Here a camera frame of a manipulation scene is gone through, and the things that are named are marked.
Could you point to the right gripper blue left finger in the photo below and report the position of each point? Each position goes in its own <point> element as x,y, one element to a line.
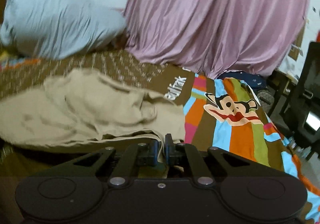
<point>138,161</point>

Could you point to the pink satin curtain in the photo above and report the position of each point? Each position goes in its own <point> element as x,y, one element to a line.
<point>214,36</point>

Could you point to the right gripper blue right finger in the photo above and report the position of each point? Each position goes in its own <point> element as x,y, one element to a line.
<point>188,157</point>

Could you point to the dark navy clothing pile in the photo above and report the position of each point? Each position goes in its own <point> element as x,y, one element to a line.
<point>256,82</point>

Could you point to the wooden side table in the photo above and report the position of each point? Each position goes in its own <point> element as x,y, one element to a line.
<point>281,83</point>

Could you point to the beige Champion hooded jacket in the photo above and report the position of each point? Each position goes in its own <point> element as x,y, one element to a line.
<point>86,108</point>

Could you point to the grey rolled duvet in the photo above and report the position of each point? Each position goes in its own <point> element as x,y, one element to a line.
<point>57,29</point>

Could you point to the black mesh office chair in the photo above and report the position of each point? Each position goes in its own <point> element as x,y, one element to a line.
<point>302,114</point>

